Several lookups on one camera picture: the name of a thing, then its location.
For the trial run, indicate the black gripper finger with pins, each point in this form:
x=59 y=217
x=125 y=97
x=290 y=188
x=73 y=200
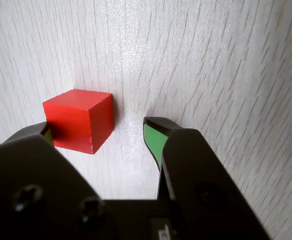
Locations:
x=36 y=190
x=193 y=175

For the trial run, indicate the red wooden cube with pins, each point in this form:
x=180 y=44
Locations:
x=81 y=120

